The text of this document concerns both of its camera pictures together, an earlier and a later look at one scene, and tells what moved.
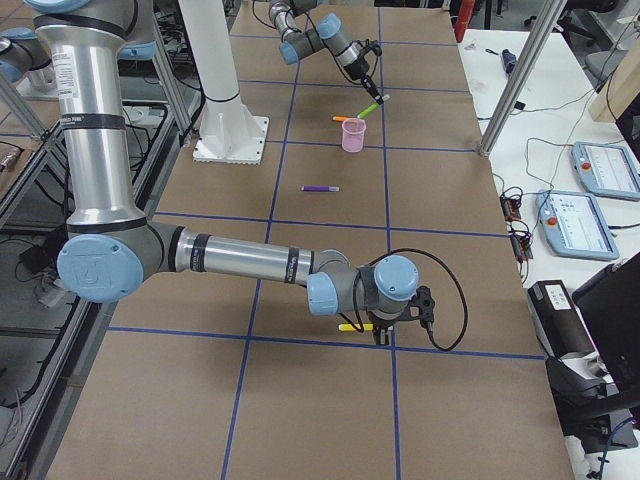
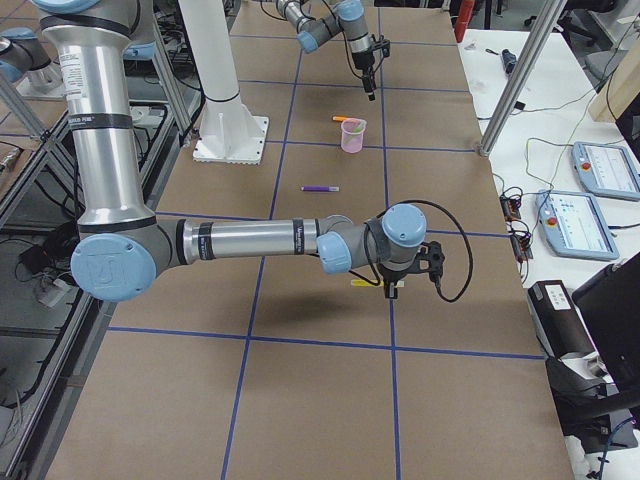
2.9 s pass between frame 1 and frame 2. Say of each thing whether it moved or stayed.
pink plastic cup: stayed
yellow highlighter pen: moved
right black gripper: moved
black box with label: stayed
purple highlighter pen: stayed
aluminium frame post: stayed
